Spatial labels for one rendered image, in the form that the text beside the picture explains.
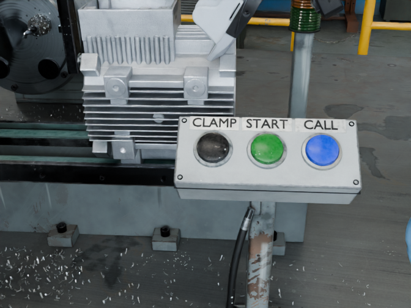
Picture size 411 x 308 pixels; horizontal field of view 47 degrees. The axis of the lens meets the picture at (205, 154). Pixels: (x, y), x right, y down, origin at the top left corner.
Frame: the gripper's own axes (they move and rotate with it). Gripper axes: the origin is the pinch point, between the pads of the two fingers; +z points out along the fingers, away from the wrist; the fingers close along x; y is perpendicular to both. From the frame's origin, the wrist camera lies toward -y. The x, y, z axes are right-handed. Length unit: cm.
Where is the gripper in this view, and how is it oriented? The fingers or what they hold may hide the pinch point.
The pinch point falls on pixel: (218, 54)
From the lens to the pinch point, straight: 62.1
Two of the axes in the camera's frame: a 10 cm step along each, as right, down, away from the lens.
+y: -8.7, -4.6, -1.9
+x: -0.7, 4.9, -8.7
